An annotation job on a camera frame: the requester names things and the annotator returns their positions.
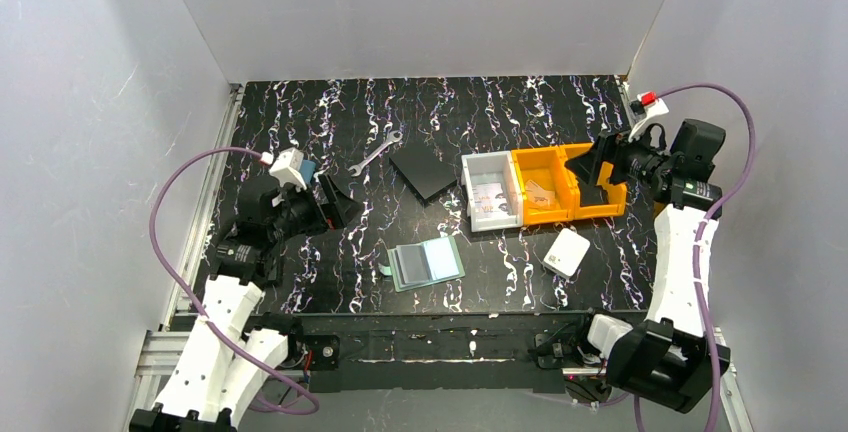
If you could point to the dark grey credit card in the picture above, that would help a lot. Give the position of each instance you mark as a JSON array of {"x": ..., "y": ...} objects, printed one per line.
[{"x": 413, "y": 264}]

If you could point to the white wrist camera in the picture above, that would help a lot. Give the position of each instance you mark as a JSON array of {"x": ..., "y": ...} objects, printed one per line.
[
  {"x": 647, "y": 107},
  {"x": 285, "y": 168}
]

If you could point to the white plastic bin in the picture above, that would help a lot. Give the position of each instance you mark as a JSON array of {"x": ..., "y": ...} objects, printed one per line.
[{"x": 491, "y": 184}]

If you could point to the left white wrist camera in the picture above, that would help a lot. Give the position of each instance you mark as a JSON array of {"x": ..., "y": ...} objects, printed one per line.
[{"x": 285, "y": 168}]

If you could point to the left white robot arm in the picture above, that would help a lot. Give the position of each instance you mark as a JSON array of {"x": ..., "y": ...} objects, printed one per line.
[{"x": 225, "y": 361}]

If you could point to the orange plastic bin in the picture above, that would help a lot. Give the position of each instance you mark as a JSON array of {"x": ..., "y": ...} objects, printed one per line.
[
  {"x": 617, "y": 195},
  {"x": 546, "y": 188}
]

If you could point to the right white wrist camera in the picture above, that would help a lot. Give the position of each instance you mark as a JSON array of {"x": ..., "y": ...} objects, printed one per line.
[{"x": 647, "y": 107}]

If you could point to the green card holder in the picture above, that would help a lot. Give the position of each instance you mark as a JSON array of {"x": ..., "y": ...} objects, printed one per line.
[{"x": 431, "y": 262}]

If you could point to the silver wrench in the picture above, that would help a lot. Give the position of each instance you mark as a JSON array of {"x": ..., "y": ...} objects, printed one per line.
[{"x": 392, "y": 137}]

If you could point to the black square plate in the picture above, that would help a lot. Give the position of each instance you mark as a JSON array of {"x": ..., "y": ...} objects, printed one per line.
[{"x": 423, "y": 171}]

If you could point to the blue card wallet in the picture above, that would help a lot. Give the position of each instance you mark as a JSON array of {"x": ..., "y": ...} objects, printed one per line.
[{"x": 307, "y": 169}]

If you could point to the black card in bin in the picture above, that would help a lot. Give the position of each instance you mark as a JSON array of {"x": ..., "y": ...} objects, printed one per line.
[{"x": 591, "y": 195}]

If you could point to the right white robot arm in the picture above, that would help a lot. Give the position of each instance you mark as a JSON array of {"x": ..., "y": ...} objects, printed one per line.
[{"x": 665, "y": 358}]

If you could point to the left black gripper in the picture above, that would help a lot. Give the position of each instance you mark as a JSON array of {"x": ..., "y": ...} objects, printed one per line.
[{"x": 321, "y": 206}]

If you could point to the white square box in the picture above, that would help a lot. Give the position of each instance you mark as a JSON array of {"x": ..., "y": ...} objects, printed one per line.
[{"x": 566, "y": 253}]

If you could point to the clear plastic card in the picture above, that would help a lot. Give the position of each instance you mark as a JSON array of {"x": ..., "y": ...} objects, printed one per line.
[{"x": 539, "y": 197}]

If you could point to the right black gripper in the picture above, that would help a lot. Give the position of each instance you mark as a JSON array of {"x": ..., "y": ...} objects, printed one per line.
[{"x": 616, "y": 162}]

